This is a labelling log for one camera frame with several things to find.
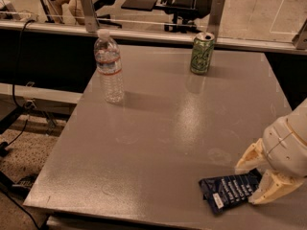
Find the left metal rail bracket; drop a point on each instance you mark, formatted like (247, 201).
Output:
(90, 18)

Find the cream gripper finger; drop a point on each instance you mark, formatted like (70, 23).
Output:
(274, 185)
(252, 158)

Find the metal guard rail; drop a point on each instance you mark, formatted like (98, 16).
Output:
(171, 38)

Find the right metal rail bracket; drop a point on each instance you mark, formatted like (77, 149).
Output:
(300, 39)

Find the dark blue rxbar wrapper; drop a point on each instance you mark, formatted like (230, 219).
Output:
(229, 191)

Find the middle metal rail bracket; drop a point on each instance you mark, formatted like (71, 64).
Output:
(215, 17)

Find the metal rail bracket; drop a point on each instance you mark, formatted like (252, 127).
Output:
(90, 18)
(300, 39)
(215, 17)

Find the black office chair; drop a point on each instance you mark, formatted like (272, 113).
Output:
(184, 12)

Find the green soda can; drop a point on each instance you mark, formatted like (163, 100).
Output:
(202, 52)

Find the white rounded gripper body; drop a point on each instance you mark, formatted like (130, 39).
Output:
(282, 146)

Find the clear plastic water bottle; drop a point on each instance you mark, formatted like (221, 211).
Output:
(109, 66)

